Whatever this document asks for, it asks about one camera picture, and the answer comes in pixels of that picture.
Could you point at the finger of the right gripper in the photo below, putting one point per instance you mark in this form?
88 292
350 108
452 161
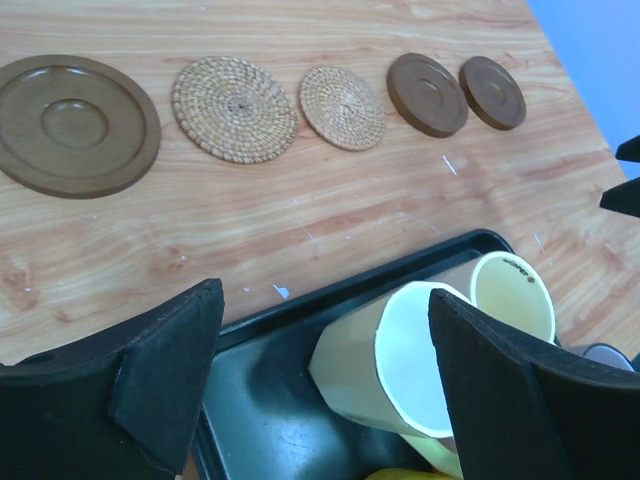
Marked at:
623 198
629 150

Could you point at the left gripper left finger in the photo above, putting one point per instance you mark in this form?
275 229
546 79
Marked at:
122 403

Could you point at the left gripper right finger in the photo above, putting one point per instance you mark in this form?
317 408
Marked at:
523 408

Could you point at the purple cup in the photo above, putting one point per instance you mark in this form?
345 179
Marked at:
604 354

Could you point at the cream cartoon cup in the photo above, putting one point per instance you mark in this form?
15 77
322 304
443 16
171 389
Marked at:
506 287

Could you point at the dark wooden coaster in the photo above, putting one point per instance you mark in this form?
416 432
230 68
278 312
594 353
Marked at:
72 127
492 93
426 95

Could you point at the woven rattan coaster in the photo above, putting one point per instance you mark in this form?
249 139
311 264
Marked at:
342 108
233 110

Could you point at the yellow cup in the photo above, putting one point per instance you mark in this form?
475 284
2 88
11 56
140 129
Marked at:
406 474

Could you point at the white faceted cup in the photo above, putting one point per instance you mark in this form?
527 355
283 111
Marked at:
377 366

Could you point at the black tray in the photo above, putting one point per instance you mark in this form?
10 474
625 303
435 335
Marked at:
263 415

